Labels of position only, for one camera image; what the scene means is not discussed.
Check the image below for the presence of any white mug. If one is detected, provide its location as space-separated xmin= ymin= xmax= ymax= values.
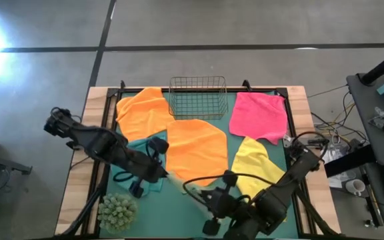
xmin=345 ymin=179 xmax=366 ymax=197

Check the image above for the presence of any orange microfiber towel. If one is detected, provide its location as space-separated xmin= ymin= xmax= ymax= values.
xmin=115 ymin=87 xmax=176 ymax=143
xmin=165 ymin=119 xmax=229 ymax=187

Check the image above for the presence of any pale green chenille mitt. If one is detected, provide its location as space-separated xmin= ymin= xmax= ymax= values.
xmin=97 ymin=192 xmax=139 ymax=235

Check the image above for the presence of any black desk leg beam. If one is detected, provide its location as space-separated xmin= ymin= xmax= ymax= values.
xmin=323 ymin=143 xmax=376 ymax=178

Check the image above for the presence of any black wire basket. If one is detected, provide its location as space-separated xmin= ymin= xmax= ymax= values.
xmin=168 ymin=75 xmax=229 ymax=121

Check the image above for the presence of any green table mat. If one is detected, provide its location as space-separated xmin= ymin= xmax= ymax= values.
xmin=107 ymin=89 xmax=299 ymax=239

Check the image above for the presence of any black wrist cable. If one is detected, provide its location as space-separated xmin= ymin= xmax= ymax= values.
xmin=182 ymin=173 xmax=281 ymax=204
xmin=113 ymin=170 xmax=135 ymax=183

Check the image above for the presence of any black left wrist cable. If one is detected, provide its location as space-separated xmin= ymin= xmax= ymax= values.
xmin=113 ymin=170 xmax=135 ymax=183

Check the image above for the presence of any grey desk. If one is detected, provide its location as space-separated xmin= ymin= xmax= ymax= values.
xmin=346 ymin=71 xmax=384 ymax=240

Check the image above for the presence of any yellow floor cable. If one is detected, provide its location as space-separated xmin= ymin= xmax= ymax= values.
xmin=332 ymin=102 xmax=357 ymax=125

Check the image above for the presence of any black metal rig frame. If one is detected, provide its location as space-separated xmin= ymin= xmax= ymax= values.
xmin=58 ymin=79 xmax=343 ymax=240

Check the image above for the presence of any black floor cable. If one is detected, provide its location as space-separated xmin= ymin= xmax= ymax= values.
xmin=311 ymin=111 xmax=368 ymax=143

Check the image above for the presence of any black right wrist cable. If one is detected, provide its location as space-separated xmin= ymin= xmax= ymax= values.
xmin=182 ymin=173 xmax=281 ymax=204

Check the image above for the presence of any teal microfiber towel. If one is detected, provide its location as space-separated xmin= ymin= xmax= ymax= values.
xmin=110 ymin=133 xmax=168 ymax=194

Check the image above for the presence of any yellow microfiber towel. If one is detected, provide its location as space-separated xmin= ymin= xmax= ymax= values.
xmin=231 ymin=136 xmax=286 ymax=201

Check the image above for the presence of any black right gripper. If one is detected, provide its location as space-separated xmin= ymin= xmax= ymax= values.
xmin=201 ymin=170 xmax=243 ymax=236

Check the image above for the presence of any pink microfiber towel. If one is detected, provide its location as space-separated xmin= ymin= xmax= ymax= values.
xmin=228 ymin=91 xmax=289 ymax=146

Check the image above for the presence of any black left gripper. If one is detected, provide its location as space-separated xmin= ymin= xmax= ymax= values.
xmin=128 ymin=137 xmax=170 ymax=199

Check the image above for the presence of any black floor stand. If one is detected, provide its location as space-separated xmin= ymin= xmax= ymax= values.
xmin=0 ymin=149 xmax=33 ymax=176

